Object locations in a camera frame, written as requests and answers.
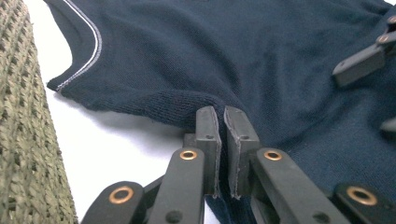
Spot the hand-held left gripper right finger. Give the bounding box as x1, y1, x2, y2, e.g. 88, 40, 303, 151
223, 105, 261, 200

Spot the dark navy knit vest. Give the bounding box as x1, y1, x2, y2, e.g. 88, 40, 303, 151
43, 0, 396, 224

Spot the green woven basket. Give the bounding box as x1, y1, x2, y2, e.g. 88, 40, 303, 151
0, 0, 78, 224

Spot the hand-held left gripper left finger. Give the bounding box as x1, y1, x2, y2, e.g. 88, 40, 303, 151
182, 105, 222, 199

